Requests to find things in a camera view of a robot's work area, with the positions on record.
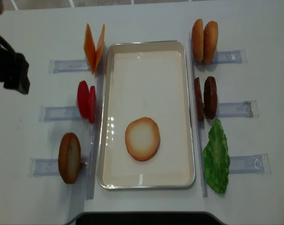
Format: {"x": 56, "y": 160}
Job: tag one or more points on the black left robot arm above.
{"x": 13, "y": 68}

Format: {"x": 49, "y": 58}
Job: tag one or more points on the red tomato slice right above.
{"x": 91, "y": 104}

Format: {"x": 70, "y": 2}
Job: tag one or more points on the red tomato slice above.
{"x": 91, "y": 104}
{"x": 82, "y": 98}

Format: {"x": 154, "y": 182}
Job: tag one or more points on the brown meat patty inner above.
{"x": 198, "y": 98}

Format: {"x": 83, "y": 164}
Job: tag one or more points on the brown meat patty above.
{"x": 198, "y": 98}
{"x": 210, "y": 98}

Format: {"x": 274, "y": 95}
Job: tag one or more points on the red tomato slice left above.
{"x": 82, "y": 98}

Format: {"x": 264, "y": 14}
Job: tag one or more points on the brown meat patty outer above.
{"x": 210, "y": 98}

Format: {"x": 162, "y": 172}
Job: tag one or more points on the orange cheese slice right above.
{"x": 100, "y": 46}

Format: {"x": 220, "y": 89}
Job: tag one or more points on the orange cheese slice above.
{"x": 100, "y": 46}
{"x": 89, "y": 49}

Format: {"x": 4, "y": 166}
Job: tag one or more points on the orange cheese slice left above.
{"x": 89, "y": 49}

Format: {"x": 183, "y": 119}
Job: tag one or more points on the green lettuce leaf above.
{"x": 216, "y": 158}

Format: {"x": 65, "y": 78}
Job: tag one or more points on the clear tomato pusher track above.
{"x": 50, "y": 113}

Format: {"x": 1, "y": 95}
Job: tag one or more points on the clear cheese pusher track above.
{"x": 61, "y": 66}

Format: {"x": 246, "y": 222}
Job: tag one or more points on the clear lettuce pusher track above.
{"x": 249, "y": 164}

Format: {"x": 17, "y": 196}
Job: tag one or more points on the bun bottom slice on tray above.
{"x": 142, "y": 138}

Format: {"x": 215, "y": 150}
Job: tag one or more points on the white metal tray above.
{"x": 146, "y": 80}

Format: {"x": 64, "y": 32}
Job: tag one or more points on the bun slice in left track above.
{"x": 69, "y": 159}

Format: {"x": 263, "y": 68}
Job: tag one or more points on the bun top inner slice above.
{"x": 197, "y": 40}

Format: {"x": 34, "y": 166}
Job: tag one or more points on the bun top outer slice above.
{"x": 210, "y": 41}

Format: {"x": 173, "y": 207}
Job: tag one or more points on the clear patty pusher track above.
{"x": 241, "y": 109}

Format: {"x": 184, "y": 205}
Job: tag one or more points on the clear bun pusher track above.
{"x": 228, "y": 57}
{"x": 43, "y": 167}

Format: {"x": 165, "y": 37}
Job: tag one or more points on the clear left bun pusher track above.
{"x": 43, "y": 167}

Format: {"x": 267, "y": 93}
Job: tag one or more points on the black monitor edge bottom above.
{"x": 147, "y": 219}

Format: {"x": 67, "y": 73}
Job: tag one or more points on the clear left stop rail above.
{"x": 91, "y": 177}

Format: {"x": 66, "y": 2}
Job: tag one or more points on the clear stop rail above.
{"x": 198, "y": 129}
{"x": 91, "y": 177}

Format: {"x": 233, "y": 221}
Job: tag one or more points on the clear right stop rail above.
{"x": 198, "y": 129}

